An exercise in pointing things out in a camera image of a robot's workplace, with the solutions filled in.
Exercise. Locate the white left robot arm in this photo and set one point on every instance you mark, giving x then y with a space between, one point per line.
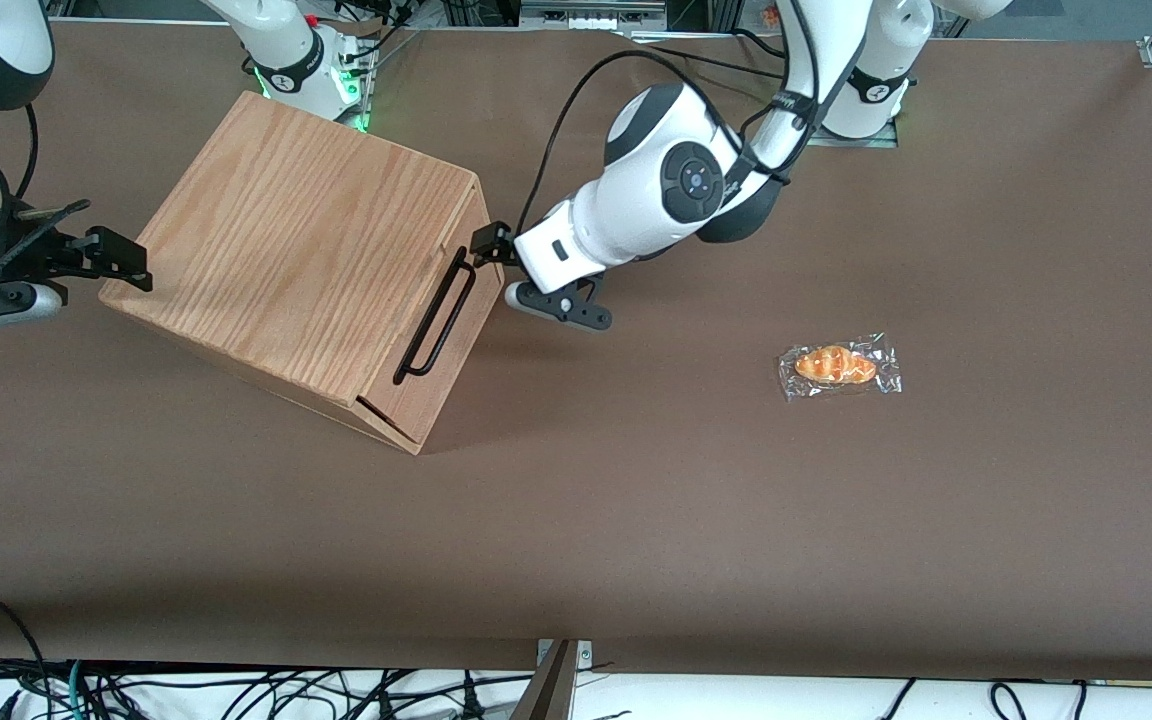
656 200

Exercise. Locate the wooden drawer cabinet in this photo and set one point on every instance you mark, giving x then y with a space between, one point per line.
286 230

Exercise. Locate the bread roll in clear wrapper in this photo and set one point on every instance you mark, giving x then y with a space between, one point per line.
836 365

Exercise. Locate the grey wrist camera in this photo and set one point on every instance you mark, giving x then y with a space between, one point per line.
6 305
566 305

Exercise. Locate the small metal bracket plate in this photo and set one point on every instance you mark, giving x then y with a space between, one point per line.
584 655

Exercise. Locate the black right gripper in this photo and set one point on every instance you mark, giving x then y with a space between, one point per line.
28 256

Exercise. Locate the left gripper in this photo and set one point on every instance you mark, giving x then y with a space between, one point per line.
492 243

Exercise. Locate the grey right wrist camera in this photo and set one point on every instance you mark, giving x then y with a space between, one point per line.
6 305

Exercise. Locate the grey power strip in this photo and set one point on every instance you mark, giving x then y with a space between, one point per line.
586 15

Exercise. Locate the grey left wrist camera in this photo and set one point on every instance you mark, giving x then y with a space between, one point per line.
566 305

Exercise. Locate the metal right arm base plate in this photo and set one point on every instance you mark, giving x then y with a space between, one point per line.
366 90

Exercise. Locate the wooden lower drawer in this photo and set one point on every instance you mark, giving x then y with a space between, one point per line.
412 442

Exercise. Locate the dark metal pole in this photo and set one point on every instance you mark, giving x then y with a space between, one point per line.
548 690

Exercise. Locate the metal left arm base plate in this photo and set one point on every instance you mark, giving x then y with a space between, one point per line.
881 140

